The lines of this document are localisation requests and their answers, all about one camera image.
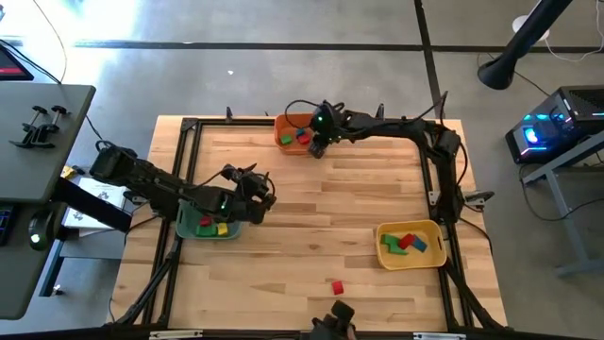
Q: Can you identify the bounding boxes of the black screw clamp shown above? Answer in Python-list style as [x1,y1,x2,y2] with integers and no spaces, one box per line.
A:
[9,105,48,147]
[28,105,69,150]

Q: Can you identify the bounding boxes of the teal plastic bin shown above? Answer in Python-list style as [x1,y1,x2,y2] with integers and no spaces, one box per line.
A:
[175,197,244,241]

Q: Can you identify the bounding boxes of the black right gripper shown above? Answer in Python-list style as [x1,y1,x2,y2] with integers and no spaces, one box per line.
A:
[309,101,345,160]

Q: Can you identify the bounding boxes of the grey desk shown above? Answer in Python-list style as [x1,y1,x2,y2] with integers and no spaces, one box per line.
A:
[0,83,97,321]

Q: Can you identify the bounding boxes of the black desk crossbar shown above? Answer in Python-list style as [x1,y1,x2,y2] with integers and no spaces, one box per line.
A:
[52,175,134,233]

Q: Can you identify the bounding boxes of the white printed paper sheet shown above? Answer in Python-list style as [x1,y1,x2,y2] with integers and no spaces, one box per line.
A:
[60,177,129,237]

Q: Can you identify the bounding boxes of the black table frame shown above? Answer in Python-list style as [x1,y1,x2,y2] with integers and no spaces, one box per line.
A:
[167,115,457,332]

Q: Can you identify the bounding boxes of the black bulky object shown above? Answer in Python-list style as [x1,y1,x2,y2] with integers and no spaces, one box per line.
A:
[310,299,358,340]

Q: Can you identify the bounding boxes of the black keyboard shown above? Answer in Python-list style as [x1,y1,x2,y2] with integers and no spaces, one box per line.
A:
[0,206,14,247]

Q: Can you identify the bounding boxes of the grey metal table frame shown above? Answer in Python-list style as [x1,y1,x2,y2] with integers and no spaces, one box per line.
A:
[521,131,604,280]

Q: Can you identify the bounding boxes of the black desk cable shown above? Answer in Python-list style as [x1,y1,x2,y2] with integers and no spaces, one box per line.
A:
[83,114,119,160]

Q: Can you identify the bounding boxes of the black pole stand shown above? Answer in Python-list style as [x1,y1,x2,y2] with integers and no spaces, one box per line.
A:
[477,0,575,92]

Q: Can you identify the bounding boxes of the yellow plastic bin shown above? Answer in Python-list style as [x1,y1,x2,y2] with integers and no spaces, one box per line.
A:
[376,219,447,271]

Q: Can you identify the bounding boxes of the white round device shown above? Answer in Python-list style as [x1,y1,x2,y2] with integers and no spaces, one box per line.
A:
[512,14,551,43]

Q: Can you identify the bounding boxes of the orange plastic bin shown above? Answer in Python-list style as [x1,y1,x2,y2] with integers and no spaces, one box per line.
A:
[273,111,332,156]

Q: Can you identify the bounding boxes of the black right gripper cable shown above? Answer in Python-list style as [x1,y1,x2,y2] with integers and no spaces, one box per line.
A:
[284,98,322,131]

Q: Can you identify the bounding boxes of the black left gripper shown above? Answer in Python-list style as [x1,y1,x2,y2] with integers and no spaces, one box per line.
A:
[220,162,278,226]

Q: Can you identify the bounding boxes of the black computer tower RGB lights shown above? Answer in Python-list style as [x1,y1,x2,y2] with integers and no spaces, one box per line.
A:
[504,84,604,165]

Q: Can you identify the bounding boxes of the black screen with red display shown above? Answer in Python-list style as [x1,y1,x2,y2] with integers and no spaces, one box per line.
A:
[0,42,35,82]

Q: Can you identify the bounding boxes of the yellow hanging cable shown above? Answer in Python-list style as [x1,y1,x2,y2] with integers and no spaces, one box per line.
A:
[30,0,69,85]

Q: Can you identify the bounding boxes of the white floor cable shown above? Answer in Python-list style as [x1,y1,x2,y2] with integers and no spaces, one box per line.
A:
[542,25,604,63]

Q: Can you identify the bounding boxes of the black diagonal stand strut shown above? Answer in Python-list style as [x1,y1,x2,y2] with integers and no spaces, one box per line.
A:
[443,257,505,331]
[109,235,185,328]

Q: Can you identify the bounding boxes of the black computer mouse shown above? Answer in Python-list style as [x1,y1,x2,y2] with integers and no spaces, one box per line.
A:
[26,210,57,252]

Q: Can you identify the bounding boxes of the silver metal bracket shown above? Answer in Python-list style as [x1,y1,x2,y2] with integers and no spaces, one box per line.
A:
[148,330,204,340]
[412,331,467,340]

